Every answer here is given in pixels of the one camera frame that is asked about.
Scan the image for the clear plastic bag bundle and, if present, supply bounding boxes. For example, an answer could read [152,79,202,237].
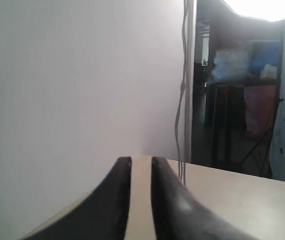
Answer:
[208,48,251,83]

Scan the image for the pink plastic bag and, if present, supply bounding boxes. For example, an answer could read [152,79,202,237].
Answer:
[244,85,275,139]

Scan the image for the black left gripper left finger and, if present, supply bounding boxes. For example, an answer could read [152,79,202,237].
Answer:
[28,156,132,240]

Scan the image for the black metal shelf rack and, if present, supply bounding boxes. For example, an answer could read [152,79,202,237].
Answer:
[191,37,283,176]

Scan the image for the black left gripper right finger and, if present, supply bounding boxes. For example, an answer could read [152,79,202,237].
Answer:
[150,157,253,240]

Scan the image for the white wired earphones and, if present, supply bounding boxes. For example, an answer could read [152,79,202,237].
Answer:
[174,0,190,185]

